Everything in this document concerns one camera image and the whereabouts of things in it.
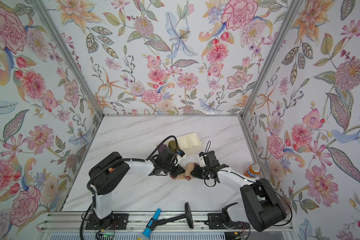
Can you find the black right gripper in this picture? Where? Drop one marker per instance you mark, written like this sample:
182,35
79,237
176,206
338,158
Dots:
196,174

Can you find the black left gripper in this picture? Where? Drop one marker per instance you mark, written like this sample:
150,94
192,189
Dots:
178,167

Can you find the beige pink purple striped sock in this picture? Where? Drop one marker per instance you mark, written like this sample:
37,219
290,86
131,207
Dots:
187,175

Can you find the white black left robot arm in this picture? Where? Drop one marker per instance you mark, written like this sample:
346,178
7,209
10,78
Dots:
107,174

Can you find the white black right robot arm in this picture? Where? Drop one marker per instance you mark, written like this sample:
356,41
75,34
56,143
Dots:
261,206

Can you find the rolled green sock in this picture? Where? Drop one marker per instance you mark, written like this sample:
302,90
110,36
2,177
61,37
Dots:
173,145

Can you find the cream divided organizer tray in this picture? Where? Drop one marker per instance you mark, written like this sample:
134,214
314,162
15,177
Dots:
190,144

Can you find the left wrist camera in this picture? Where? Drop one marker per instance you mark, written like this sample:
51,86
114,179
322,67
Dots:
180,154

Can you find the blue handled black tool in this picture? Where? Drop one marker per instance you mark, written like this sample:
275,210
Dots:
155,222

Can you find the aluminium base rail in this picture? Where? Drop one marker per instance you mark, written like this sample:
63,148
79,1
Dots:
66,226

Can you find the aluminium corner post left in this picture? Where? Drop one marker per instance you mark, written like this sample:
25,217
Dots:
56,36

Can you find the aluminium corner post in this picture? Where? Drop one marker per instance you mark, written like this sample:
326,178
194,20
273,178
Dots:
56,36
269,60

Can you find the aluminium corner post right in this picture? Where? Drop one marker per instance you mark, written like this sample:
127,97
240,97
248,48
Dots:
269,60

